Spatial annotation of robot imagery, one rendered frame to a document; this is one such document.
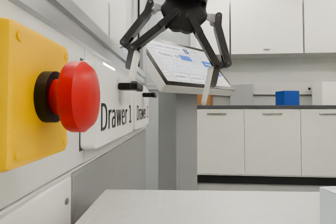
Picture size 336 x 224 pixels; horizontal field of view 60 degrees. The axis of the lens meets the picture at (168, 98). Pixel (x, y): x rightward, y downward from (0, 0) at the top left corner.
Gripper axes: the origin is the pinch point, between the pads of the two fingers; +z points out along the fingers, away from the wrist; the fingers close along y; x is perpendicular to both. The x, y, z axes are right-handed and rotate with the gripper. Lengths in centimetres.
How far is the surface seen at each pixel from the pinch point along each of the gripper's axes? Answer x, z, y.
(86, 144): 17.6, 9.0, 7.2
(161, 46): -82, -24, 11
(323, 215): 25.8, 9.1, -17.2
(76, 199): 18.4, 15.4, 6.7
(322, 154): -278, 20, -167
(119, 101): 3.3, 3.5, 7.5
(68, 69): 37.6, 1.7, 3.1
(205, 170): -284, 66, -46
